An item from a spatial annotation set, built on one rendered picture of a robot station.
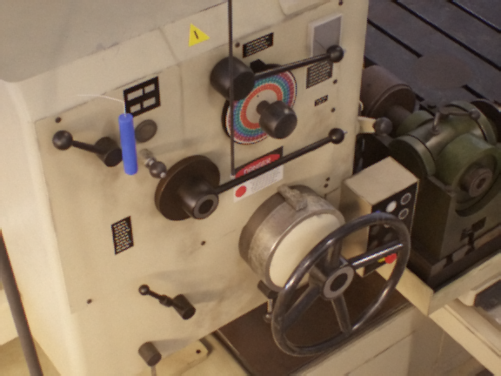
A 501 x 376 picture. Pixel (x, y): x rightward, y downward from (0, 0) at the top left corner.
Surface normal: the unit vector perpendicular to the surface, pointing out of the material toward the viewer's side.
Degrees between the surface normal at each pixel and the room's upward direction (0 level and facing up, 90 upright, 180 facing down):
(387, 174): 0
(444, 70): 0
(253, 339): 0
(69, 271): 90
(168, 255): 90
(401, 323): 90
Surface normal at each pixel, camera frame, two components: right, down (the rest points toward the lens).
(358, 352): 0.59, 0.55
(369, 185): 0.00, -0.73
